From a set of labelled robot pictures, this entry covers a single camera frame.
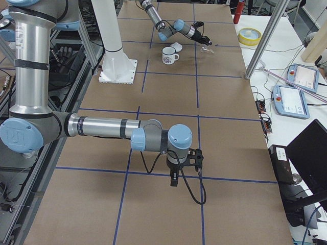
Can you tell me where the black laptop computer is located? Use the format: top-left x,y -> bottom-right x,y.
286,118 -> 327,202

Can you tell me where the black active gripper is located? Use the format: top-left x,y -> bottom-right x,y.
192,30 -> 212,45

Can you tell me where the aluminium frame post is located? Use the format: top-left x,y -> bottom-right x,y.
245,0 -> 289,80

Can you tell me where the silver blue active robot arm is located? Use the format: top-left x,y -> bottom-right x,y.
135,0 -> 212,46

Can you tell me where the far teach pendant tablet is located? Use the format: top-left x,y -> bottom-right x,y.
287,64 -> 319,93

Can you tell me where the black idle gripper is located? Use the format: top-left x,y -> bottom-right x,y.
167,160 -> 182,187

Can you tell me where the white mug lid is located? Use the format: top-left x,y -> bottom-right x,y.
170,42 -> 183,53

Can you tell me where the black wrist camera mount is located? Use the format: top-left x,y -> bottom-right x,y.
183,148 -> 204,176

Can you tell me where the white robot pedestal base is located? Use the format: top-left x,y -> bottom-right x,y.
91,0 -> 137,84

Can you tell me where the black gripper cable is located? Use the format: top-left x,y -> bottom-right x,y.
140,149 -> 207,205

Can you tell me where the teach pendant tablet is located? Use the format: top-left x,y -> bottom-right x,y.
287,64 -> 319,93
273,85 -> 310,119

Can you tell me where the clear plastic funnel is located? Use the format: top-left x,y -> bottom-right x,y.
201,46 -> 215,54

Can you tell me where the yellow tape roll with plate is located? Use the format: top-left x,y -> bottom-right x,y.
238,28 -> 262,46

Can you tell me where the white enamel mug blue rim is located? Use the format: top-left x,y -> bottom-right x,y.
162,46 -> 179,65

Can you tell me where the red cylinder bottle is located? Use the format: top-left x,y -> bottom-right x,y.
233,0 -> 246,24

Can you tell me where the near teach pendant tablet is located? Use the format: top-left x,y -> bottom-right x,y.
273,85 -> 310,119

